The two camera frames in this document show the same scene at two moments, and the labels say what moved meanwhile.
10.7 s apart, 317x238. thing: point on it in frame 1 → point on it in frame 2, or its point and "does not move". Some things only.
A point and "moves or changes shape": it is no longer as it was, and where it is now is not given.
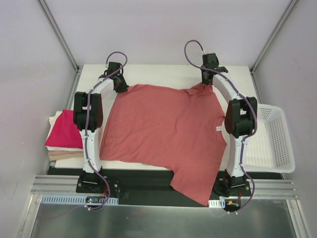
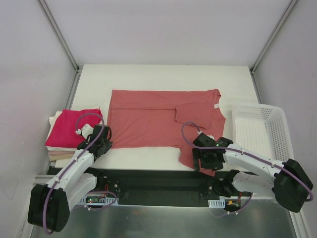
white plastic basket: [270, 150] does not move
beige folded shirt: [55, 155] does not move
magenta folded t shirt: [65, 133] does not move
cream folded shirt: [52, 120] does not move
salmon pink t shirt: [165, 127] moves or changes shape
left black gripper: [121, 86] → [105, 145]
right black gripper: [206, 80] → [196, 158]
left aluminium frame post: [77, 67] does not move
